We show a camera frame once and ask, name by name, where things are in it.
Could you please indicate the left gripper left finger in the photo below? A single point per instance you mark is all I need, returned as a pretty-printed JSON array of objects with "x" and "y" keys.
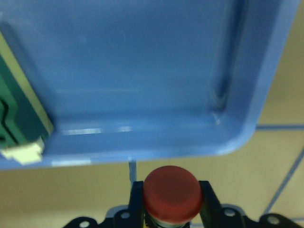
[{"x": 133, "y": 215}]

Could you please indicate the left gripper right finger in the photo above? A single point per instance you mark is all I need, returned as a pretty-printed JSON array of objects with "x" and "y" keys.
[{"x": 213, "y": 214}]

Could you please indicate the blue plastic tray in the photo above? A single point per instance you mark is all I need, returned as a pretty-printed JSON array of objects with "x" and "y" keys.
[{"x": 125, "y": 80}]

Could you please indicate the green terminal block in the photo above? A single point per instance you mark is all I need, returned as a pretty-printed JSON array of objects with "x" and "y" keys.
[{"x": 24, "y": 123}]

